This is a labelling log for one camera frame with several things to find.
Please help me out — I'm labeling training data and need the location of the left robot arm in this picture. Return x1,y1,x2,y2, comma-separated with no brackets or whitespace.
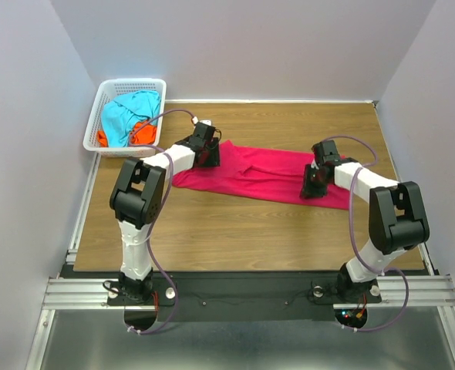
109,121,221,304

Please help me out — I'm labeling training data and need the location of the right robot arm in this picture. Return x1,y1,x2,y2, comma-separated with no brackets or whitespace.
300,137,430,302

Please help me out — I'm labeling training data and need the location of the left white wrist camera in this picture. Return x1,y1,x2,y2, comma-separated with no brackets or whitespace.
191,116,212,126

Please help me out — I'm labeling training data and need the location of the orange t-shirt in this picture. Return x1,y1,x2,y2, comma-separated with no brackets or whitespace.
96,120,157,147

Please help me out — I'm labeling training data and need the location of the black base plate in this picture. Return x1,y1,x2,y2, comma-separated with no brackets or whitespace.
103,271,382,325

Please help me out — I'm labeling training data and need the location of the light blue t-shirt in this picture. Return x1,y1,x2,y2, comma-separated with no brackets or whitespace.
101,90,160,147

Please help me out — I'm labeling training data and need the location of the aluminium rail frame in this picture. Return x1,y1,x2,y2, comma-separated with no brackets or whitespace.
25,99,455,370

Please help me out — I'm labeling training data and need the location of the pink t-shirt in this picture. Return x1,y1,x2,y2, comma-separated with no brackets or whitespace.
173,140,349,210

